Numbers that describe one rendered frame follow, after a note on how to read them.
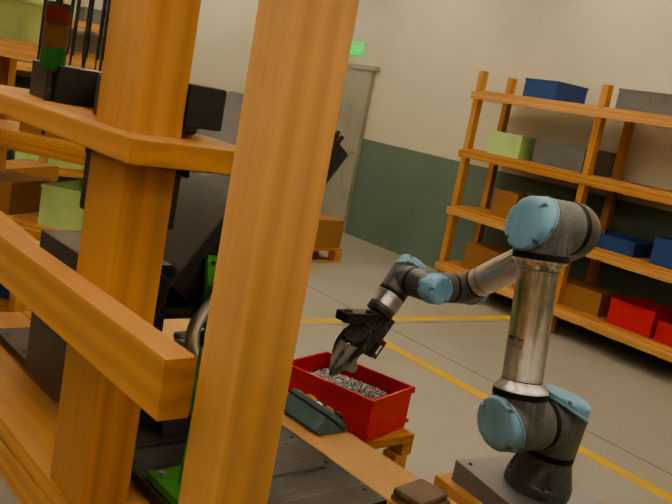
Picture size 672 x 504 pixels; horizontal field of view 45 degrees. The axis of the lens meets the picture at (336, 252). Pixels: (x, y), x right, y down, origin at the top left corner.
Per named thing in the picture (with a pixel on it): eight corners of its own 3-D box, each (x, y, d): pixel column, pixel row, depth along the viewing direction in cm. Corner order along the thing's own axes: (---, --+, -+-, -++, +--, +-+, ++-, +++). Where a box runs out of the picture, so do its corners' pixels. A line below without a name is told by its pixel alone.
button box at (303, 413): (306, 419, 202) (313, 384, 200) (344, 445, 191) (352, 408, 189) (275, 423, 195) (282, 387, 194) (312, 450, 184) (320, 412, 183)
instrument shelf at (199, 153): (63, 110, 201) (65, 94, 200) (268, 179, 134) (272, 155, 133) (-44, 95, 184) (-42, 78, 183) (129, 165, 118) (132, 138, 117)
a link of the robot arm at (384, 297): (394, 291, 201) (372, 282, 207) (383, 306, 200) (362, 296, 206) (408, 307, 206) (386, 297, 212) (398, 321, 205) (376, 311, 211)
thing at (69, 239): (97, 363, 203) (115, 231, 197) (153, 411, 181) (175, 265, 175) (24, 368, 191) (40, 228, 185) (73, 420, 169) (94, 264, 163)
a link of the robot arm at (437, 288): (467, 277, 198) (438, 268, 207) (433, 273, 192) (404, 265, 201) (461, 308, 199) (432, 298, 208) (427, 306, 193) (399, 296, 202)
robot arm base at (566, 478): (532, 465, 193) (545, 428, 191) (583, 500, 181) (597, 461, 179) (490, 471, 184) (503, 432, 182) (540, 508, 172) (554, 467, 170)
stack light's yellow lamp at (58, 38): (61, 49, 166) (64, 27, 165) (70, 51, 163) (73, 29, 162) (37, 45, 163) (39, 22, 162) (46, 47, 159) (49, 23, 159)
